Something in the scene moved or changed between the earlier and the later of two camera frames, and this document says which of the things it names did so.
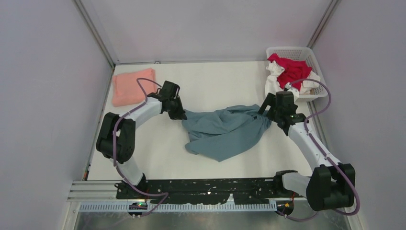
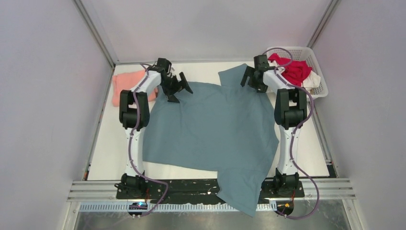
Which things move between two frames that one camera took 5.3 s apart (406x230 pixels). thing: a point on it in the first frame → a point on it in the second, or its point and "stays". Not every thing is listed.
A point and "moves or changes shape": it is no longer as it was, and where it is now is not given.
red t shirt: [294, 70] stays
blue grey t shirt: [219, 134] moves or changes shape
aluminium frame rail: [95, 191] stays
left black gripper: [180, 114] → [178, 86]
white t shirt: [272, 85] stays
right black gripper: [271, 100] → [262, 87]
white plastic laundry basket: [307, 54] stays
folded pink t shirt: [127, 90] stays
